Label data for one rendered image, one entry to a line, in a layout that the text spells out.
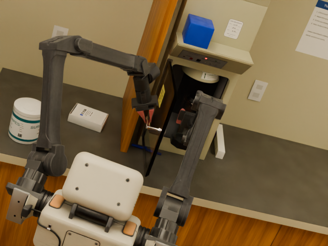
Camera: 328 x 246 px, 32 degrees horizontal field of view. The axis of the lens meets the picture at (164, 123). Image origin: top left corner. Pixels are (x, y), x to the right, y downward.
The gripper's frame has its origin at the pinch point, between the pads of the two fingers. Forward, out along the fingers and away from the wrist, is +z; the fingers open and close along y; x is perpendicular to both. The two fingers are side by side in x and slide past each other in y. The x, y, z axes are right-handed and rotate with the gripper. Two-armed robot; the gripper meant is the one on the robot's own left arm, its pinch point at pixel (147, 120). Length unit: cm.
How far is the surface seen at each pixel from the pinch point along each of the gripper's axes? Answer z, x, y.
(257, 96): 33, -63, -55
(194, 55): -18.5, -14.1, -22.2
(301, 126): 55, -63, -78
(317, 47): 10, -63, -86
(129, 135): 14.4, -13.4, 9.8
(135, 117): 5.7, -13.3, 5.6
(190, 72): -5.1, -25.8, -20.1
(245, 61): -14.6, -10.2, -41.8
